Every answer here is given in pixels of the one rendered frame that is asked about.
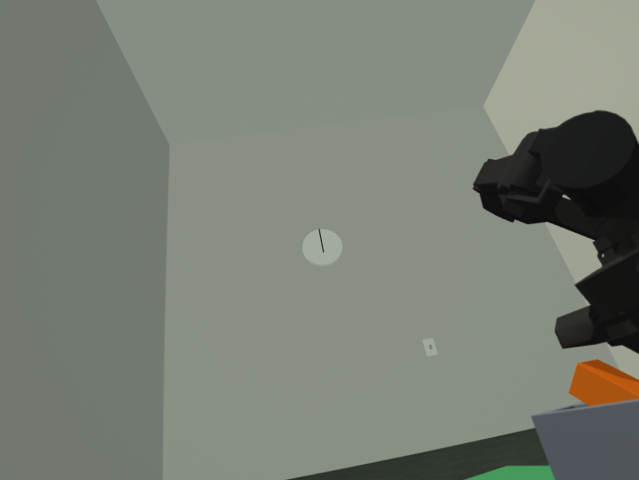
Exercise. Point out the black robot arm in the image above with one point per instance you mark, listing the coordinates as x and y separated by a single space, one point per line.
593 159

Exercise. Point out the orange l-shaped block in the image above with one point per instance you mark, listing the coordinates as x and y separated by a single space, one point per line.
595 382

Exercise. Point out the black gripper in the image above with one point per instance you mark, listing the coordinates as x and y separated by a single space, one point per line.
584 326

